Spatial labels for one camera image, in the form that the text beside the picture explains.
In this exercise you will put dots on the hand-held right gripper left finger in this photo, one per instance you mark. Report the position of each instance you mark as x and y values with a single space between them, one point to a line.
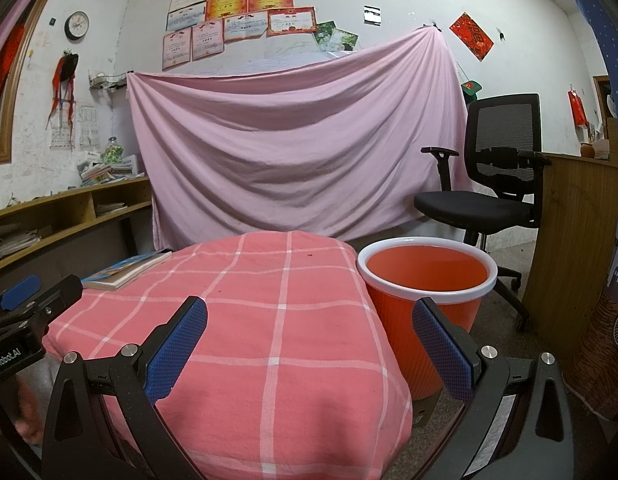
179 347

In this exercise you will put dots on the green and red wall ornament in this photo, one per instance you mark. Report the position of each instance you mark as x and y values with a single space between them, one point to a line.
471 89

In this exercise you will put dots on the pink hanging sheet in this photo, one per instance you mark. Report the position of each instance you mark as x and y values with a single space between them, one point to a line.
289 150

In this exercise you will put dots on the small brown pot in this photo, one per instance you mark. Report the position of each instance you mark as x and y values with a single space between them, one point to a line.
588 151

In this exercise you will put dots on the wooden shelf desk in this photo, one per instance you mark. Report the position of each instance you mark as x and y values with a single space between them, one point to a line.
64 200

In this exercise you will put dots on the red hanging charm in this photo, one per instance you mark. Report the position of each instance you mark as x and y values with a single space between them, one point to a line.
578 107

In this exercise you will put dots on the group of wall certificates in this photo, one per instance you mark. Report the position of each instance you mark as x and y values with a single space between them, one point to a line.
239 15

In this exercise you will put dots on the red square wall poster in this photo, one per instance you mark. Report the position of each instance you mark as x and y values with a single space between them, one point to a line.
470 36

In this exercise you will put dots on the red and black hanging tassels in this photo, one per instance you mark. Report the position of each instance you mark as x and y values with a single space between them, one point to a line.
64 80

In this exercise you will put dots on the orange bin with white rim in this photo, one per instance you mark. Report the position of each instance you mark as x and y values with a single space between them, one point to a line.
429 340

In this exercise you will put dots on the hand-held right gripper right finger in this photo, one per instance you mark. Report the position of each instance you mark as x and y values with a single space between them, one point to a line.
441 352

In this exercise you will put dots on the pink curtain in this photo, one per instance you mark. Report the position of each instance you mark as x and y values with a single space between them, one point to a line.
9 5

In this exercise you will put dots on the green landscape photo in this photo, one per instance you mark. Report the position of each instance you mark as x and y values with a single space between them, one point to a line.
323 35
345 40

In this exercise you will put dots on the thick stack of papers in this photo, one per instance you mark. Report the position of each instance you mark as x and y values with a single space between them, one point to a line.
14 245

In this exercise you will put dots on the black office chair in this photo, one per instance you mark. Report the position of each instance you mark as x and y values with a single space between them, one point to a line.
499 160

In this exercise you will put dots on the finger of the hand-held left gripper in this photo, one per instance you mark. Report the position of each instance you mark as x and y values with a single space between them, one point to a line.
61 295
19 291

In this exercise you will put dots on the brown wooden counter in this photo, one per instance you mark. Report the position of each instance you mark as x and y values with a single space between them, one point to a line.
569 235

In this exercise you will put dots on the pink plaid tablecloth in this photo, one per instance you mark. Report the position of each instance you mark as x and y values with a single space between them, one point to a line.
289 360

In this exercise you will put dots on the glass jar with green contents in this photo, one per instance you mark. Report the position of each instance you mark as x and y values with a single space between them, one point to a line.
113 151

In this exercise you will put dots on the stack of books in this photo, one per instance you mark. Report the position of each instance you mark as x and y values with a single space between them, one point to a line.
109 172

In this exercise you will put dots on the thin stack of papers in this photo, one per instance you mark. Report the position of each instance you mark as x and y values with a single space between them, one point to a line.
110 209

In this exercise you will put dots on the round wall clock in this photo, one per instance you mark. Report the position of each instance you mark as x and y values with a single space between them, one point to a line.
77 25

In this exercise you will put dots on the blue picture book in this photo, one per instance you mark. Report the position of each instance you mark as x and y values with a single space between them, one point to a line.
124 270

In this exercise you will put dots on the printed wall chart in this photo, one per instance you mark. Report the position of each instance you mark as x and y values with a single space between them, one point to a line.
63 130
89 127

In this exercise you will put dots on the white cardboard box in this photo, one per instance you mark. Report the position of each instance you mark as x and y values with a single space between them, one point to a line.
91 157

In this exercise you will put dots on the brown cardboard box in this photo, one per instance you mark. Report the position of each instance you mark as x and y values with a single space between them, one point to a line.
425 410

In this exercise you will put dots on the black and white wall picture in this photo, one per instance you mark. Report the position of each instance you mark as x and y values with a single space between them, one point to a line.
372 14

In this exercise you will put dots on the orange red cloth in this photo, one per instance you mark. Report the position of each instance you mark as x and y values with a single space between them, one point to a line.
4 65

